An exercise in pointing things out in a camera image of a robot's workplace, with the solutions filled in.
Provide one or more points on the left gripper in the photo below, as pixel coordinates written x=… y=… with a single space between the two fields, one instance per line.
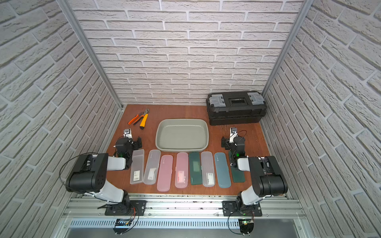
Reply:
x=134 y=143

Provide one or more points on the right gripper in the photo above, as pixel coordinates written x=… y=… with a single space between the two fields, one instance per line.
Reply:
x=227 y=143

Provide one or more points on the dark green pencil case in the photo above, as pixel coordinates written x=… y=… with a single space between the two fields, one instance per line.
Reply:
x=237 y=175
x=195 y=168

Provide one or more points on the blue pencil case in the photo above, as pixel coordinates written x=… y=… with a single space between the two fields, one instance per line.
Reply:
x=223 y=176

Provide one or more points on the clear pencil case with label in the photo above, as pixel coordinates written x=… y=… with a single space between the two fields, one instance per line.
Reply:
x=207 y=168

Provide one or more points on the pink pencil case with label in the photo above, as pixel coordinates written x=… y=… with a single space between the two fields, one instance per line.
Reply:
x=182 y=170

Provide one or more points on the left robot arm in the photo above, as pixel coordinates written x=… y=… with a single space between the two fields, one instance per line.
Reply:
x=88 y=176

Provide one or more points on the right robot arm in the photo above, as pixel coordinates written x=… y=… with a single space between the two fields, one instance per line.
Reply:
x=267 y=178

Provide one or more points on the clear rectangular pencil case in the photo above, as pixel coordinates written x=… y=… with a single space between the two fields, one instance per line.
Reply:
x=137 y=167

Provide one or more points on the clear rounded pencil case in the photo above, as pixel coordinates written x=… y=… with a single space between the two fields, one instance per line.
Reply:
x=152 y=166

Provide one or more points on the grey plastic storage tray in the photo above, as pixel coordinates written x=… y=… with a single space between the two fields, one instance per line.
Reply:
x=182 y=135

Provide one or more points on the pink pencil case left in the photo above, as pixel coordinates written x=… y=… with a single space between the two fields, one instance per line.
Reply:
x=165 y=173

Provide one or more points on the black plastic toolbox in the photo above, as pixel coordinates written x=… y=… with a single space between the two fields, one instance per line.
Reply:
x=242 y=107

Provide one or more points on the right controller board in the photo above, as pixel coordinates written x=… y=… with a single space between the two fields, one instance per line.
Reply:
x=246 y=226

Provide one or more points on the controller board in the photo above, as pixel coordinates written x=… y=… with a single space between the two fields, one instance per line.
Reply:
x=122 y=226
x=246 y=226

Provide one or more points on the left controller board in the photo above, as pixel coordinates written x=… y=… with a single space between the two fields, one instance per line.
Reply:
x=122 y=226

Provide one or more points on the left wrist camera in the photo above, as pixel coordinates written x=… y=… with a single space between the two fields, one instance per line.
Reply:
x=127 y=133

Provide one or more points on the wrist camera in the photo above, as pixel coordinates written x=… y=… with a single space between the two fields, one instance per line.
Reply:
x=127 y=133
x=233 y=134

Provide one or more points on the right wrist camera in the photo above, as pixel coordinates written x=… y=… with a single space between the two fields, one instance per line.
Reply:
x=233 y=134

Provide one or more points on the yellow handled cutter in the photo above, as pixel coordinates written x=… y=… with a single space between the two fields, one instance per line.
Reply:
x=144 y=119

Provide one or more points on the orange handled pliers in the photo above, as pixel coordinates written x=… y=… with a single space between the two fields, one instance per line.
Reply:
x=137 y=118

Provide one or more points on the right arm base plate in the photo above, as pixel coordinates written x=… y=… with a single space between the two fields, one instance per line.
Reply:
x=233 y=208

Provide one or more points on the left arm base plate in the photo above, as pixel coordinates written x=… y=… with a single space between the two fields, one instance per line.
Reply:
x=128 y=209

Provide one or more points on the aluminium mounting rail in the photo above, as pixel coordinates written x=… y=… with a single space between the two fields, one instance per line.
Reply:
x=186 y=206

